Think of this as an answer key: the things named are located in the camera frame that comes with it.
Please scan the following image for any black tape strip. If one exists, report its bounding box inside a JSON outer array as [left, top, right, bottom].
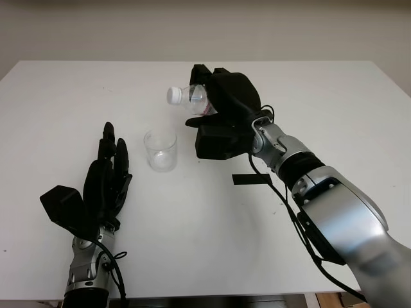
[[232, 173, 274, 187]]

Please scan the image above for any clear water bottle white cap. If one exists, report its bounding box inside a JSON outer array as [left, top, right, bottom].
[[166, 83, 220, 117]]

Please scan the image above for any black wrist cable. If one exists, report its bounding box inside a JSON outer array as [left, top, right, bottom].
[[248, 104, 367, 303], [94, 239, 130, 308]]

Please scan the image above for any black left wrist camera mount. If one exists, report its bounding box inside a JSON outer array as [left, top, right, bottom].
[[39, 184, 98, 241]]

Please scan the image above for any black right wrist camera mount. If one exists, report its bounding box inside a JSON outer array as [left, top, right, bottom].
[[194, 124, 255, 160]]

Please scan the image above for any clear plastic cup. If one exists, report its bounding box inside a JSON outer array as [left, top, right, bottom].
[[143, 129, 178, 173]]

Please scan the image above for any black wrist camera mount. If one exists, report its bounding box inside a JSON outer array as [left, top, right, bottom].
[[194, 124, 255, 160], [39, 184, 98, 241]]

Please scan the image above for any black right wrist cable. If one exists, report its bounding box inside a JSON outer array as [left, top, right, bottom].
[[248, 104, 367, 303]]

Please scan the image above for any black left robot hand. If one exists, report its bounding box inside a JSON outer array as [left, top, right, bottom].
[[82, 121, 134, 239]]

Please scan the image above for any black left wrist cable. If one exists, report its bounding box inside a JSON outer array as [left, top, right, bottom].
[[94, 239, 130, 308]]

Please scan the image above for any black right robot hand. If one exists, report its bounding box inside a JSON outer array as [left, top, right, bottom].
[[185, 64, 263, 135]]

